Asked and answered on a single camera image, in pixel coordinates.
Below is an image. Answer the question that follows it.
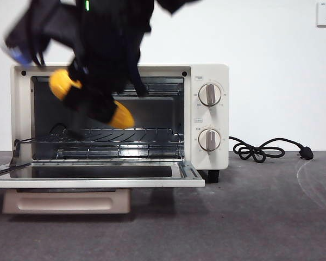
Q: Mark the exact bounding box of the yellow corn cob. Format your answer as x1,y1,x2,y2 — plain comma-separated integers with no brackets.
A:
48,69,135,129

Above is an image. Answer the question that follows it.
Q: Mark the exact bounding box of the glass oven door with handle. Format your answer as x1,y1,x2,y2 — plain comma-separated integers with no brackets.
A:
0,159,206,215

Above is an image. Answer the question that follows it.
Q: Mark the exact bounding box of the cream oven dial knob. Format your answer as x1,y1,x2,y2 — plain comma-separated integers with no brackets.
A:
198,83,222,107
198,128,222,152

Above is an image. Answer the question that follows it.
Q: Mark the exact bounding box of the cream Toshiba toaster oven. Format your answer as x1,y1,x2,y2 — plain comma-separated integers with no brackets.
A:
10,63,230,184

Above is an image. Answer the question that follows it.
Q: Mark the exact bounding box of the metal wire oven rack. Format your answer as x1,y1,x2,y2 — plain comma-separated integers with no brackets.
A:
15,127,185,145

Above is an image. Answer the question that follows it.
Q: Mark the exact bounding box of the black power cord with plug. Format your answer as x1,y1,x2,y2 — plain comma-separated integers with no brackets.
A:
228,135,315,161

